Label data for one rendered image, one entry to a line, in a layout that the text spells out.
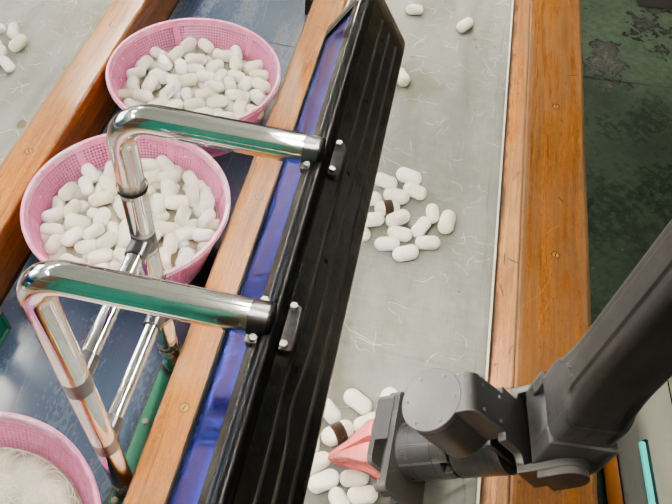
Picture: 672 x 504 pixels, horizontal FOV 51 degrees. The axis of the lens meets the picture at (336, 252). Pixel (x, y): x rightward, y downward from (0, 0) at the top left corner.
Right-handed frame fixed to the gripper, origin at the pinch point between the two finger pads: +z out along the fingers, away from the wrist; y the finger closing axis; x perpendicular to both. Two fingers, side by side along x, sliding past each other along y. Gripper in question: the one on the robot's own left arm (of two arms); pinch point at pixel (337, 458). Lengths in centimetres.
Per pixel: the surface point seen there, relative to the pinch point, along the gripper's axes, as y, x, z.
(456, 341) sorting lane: -18.6, 8.7, -7.2
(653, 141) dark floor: -154, 107, -7
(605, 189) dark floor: -129, 97, 5
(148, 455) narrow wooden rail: 4.5, -12.9, 13.9
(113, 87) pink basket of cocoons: -49, -29, 34
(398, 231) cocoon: -32.4, 1.0, -1.1
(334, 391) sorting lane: -8.4, 0.1, 2.7
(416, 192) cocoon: -40.1, 2.1, -2.0
